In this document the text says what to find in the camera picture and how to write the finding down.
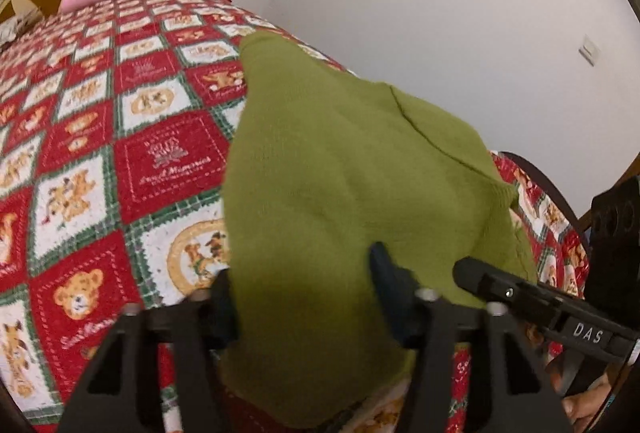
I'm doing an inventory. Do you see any white wall switch plate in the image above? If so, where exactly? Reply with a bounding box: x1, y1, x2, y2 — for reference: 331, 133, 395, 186
578, 34, 603, 65

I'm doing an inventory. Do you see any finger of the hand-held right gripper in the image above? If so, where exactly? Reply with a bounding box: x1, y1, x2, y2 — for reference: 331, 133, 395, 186
452, 255, 640, 364

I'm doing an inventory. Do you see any green striped knit sweater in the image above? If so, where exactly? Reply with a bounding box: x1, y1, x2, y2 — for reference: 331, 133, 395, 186
220, 32, 538, 429

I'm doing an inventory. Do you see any red white patchwork quilt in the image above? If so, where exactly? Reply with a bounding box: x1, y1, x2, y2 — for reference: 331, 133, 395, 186
0, 0, 591, 433

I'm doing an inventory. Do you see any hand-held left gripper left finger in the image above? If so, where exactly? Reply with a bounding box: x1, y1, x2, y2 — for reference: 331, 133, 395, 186
57, 268, 238, 433

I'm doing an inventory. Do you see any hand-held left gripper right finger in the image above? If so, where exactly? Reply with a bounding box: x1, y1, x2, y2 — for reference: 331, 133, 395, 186
369, 242, 573, 433

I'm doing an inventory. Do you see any grey patterned cloth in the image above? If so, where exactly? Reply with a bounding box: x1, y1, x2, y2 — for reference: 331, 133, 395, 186
0, 8, 43, 49

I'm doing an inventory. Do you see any person's right hand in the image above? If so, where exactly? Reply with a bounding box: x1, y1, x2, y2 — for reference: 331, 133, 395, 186
561, 390, 617, 433

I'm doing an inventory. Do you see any dark curved wooden frame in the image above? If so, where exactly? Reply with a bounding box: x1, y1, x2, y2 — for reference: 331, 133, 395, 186
500, 152, 591, 239

